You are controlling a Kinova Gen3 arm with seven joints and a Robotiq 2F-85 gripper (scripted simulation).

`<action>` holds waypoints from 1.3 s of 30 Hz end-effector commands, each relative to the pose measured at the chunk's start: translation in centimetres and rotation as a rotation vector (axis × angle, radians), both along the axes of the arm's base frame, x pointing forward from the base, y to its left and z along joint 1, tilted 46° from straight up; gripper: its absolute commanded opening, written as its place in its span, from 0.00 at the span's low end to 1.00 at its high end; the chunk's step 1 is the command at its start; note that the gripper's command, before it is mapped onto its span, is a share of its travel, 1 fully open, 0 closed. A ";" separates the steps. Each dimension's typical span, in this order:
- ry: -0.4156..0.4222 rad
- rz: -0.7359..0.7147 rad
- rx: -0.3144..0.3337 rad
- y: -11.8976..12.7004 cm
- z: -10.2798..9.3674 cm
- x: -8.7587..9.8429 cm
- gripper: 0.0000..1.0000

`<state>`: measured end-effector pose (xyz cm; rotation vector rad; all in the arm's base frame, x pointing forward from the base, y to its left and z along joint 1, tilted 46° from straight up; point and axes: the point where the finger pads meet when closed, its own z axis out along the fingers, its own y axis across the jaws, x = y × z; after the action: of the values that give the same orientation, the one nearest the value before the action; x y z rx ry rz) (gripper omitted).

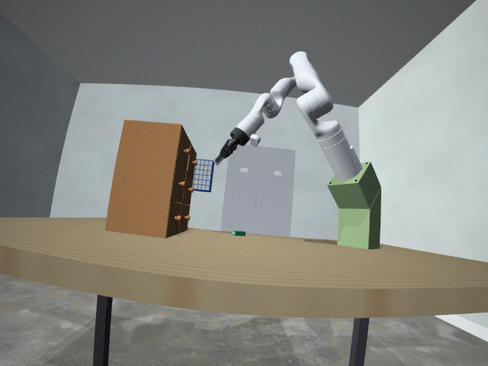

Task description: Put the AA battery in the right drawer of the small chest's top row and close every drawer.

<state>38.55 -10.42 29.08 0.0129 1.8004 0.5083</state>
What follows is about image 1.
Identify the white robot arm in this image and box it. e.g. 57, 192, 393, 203
236, 51, 363, 181

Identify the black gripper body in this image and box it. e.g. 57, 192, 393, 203
230, 127, 249, 149

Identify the small brown wooden chest of drawers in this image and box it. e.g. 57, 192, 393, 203
105, 120, 197, 239

